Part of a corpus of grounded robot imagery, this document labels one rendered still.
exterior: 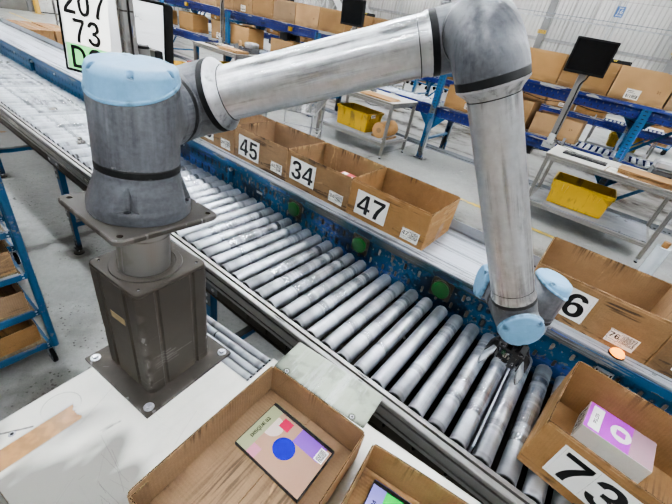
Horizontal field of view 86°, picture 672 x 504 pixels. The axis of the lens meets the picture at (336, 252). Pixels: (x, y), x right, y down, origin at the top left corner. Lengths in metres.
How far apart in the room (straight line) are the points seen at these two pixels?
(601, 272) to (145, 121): 1.54
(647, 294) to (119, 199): 1.64
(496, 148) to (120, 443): 0.97
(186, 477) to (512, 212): 0.84
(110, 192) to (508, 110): 0.69
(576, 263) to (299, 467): 1.24
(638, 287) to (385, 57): 1.27
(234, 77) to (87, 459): 0.85
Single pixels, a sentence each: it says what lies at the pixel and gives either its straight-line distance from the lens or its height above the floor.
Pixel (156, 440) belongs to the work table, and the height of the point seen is 0.75.
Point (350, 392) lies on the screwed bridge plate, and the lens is 1.08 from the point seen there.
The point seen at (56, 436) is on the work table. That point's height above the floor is 0.75.
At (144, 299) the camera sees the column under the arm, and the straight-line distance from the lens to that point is 0.84.
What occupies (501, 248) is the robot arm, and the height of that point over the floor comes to 1.30.
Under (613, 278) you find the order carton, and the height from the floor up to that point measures 0.99.
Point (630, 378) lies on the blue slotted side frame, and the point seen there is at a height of 0.86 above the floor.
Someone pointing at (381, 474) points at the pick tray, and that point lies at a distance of 0.97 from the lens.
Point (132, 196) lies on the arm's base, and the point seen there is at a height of 1.28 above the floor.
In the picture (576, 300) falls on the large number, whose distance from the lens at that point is 1.41.
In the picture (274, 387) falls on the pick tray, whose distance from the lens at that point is 1.03.
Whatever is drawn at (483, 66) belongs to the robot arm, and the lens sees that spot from 0.64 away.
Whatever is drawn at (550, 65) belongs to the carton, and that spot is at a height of 1.57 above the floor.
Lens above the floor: 1.61
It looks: 32 degrees down
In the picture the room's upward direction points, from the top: 12 degrees clockwise
